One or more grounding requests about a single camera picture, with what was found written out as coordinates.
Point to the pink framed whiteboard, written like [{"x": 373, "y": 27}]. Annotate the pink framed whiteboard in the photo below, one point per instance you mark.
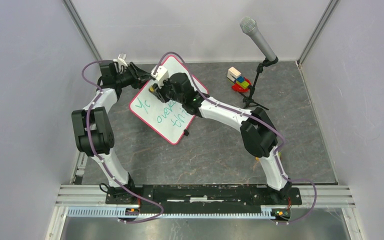
[{"x": 169, "y": 119}]

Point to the colourful toy block stack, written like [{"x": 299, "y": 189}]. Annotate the colourful toy block stack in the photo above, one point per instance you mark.
[{"x": 239, "y": 83}]

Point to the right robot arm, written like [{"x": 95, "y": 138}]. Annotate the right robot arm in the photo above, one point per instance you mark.
[{"x": 259, "y": 136}]

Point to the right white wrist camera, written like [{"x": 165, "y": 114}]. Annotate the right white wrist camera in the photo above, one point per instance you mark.
[{"x": 160, "y": 73}]

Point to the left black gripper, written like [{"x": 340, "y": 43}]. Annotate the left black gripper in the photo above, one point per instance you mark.
[{"x": 139, "y": 77}]

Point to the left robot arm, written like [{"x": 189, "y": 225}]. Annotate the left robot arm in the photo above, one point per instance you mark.
[{"x": 93, "y": 132}]

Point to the silver microphone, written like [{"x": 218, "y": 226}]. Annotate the silver microphone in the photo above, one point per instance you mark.
[{"x": 249, "y": 27}]

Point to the slotted cable duct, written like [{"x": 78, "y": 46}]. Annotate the slotted cable duct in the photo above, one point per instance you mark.
[{"x": 123, "y": 213}]

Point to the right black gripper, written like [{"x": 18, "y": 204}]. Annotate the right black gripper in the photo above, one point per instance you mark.
[{"x": 159, "y": 91}]

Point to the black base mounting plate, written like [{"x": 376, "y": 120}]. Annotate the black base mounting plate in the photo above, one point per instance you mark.
[{"x": 208, "y": 199}]

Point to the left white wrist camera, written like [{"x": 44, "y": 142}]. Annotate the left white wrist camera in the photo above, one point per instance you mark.
[{"x": 121, "y": 63}]

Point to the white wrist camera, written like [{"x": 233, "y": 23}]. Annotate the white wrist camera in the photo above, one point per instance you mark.
[
  {"x": 121, "y": 63},
  {"x": 160, "y": 73}
]

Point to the black microphone tripod stand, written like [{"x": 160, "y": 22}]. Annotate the black microphone tripod stand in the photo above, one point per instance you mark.
[{"x": 248, "y": 99}]

